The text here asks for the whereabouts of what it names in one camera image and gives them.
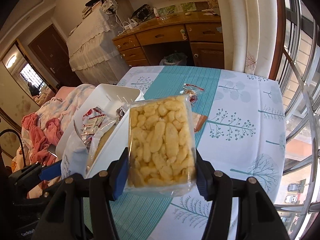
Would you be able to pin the wooden desk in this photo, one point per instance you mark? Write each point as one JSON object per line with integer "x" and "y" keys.
{"x": 162, "y": 33}

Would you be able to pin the red and white snack packet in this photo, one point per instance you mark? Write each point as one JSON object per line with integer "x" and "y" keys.
{"x": 93, "y": 116}

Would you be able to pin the white drawer latch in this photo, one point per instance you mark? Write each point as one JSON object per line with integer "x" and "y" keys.
{"x": 183, "y": 33}

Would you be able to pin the cream curtain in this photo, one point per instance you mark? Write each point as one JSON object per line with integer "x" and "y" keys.
{"x": 245, "y": 25}

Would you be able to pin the floral pouch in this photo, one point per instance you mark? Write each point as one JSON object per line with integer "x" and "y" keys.
{"x": 141, "y": 15}

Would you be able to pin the stack of books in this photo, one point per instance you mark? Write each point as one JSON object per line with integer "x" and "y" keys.
{"x": 90, "y": 10}

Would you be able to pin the dark wooden door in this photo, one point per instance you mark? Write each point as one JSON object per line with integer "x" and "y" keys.
{"x": 50, "y": 52}

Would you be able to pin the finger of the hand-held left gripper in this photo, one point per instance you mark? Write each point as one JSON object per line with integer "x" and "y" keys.
{"x": 50, "y": 171}
{"x": 51, "y": 149}

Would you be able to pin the white lace cover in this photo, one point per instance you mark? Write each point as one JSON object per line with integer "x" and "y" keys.
{"x": 92, "y": 42}

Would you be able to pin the metal window grille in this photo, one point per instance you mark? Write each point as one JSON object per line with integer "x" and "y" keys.
{"x": 300, "y": 80}

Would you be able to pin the flat tan snack packet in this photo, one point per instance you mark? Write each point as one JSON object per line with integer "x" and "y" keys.
{"x": 200, "y": 121}

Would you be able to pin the round ceiling lamp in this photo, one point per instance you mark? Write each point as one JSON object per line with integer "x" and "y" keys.
{"x": 11, "y": 60}

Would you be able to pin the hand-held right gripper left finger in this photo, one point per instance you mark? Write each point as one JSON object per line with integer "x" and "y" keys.
{"x": 121, "y": 177}

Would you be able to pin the grey pouch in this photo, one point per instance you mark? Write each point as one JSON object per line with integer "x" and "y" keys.
{"x": 216, "y": 11}

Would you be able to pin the pink fleece cloth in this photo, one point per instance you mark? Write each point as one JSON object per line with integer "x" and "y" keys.
{"x": 42, "y": 135}

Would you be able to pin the green floral card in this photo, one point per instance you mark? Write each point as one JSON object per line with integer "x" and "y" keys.
{"x": 187, "y": 6}
{"x": 168, "y": 10}

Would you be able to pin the patterned hanging bag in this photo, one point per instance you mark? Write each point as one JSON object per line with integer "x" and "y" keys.
{"x": 110, "y": 6}

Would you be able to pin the trash bin with plastic bag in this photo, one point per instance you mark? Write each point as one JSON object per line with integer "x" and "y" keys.
{"x": 175, "y": 58}

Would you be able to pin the parked car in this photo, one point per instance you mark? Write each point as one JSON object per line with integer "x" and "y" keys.
{"x": 292, "y": 187}
{"x": 290, "y": 199}

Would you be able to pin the white charger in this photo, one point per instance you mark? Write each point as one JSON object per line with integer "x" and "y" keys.
{"x": 130, "y": 25}

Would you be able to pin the black hat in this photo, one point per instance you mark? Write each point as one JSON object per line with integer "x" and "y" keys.
{"x": 92, "y": 3}

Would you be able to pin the white bottle red cap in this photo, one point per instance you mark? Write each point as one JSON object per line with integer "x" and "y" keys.
{"x": 156, "y": 13}

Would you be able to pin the clear nut snack packet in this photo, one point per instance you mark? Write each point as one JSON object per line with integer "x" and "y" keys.
{"x": 192, "y": 92}

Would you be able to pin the white plastic bin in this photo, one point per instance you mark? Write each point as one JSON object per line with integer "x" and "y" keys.
{"x": 112, "y": 140}

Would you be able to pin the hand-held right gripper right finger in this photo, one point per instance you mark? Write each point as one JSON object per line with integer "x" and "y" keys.
{"x": 203, "y": 185}

